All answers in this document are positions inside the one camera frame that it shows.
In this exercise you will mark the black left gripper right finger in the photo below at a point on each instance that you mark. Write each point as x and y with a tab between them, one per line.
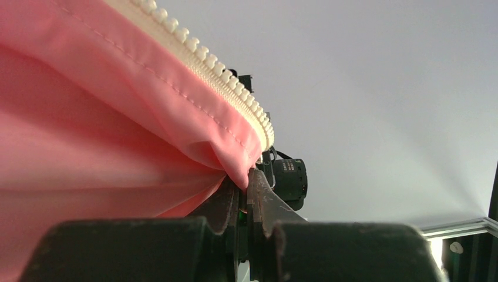
283	246

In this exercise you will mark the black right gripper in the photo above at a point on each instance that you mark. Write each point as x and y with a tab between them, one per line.
287	177

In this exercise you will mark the pink zip-up jacket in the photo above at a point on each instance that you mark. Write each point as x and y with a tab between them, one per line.
111	109

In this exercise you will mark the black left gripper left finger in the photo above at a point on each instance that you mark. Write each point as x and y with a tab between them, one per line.
199	247

